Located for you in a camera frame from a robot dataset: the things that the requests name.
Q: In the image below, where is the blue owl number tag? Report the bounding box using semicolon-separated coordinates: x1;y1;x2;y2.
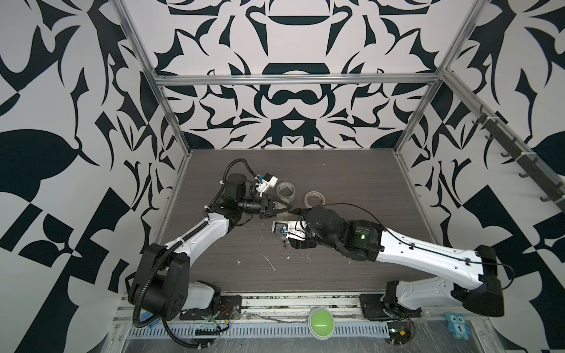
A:
444;313;470;341

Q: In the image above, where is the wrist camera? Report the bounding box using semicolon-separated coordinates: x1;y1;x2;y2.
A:
255;174;278;197
272;221;306;241

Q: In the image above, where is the small electronics board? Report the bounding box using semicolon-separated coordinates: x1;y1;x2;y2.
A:
385;321;416;347

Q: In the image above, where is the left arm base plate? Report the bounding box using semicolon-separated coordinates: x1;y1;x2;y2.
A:
180;295;242;321

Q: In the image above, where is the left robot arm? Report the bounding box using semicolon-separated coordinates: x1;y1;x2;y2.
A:
128;174;291;328

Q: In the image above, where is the white slotted cable duct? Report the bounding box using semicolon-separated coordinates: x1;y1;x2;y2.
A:
176;321;391;340

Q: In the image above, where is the green push button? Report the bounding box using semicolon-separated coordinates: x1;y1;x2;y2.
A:
308;307;335;340

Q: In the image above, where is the clear tape roll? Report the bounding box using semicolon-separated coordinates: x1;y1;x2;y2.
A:
276;181;296;203

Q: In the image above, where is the black wall hook rail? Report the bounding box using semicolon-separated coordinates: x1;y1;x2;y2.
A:
473;105;564;213

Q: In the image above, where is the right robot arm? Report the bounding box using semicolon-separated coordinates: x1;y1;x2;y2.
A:
272;206;505;319

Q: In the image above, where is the beige masking tape roll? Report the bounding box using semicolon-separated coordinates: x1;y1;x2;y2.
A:
304;191;326;208

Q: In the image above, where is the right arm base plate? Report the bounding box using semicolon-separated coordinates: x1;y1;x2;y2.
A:
359;294;422;322

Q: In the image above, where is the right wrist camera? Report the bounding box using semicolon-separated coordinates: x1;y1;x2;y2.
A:
272;221;306;241

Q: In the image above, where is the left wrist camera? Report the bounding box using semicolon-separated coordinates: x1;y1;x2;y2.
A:
255;174;278;197

